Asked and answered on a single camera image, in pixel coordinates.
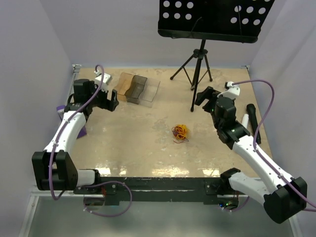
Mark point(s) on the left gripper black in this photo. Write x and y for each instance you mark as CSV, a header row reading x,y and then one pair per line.
x,y
110,105

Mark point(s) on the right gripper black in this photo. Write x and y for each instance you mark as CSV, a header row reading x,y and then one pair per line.
x,y
201,96

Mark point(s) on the orange transparent bin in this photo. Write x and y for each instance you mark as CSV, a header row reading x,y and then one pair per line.
x,y
123,85

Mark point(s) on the grey transparent bin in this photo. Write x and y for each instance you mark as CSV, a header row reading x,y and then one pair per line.
x,y
136,88

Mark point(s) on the yellow red cable ball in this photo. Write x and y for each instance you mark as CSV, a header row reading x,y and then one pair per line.
x,y
180,133

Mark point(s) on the clear transparent bin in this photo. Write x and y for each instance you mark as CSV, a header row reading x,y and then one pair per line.
x,y
147,97

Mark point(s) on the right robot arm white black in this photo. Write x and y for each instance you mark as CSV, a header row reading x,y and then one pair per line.
x,y
281,195

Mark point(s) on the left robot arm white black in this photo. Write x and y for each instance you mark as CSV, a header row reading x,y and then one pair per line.
x,y
53,167

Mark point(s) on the white microphone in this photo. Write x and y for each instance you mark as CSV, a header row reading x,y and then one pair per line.
x,y
245,120

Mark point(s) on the purple metronome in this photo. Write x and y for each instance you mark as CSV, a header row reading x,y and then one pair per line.
x,y
60,112

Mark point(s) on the black microphone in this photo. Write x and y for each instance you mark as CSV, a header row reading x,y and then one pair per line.
x,y
251,110

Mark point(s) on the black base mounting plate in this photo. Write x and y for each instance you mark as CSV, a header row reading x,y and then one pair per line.
x,y
209,191

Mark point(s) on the black music stand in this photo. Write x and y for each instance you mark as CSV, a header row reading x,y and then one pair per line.
x,y
219,20

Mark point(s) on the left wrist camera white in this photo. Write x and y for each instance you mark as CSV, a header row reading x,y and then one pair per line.
x,y
103,80

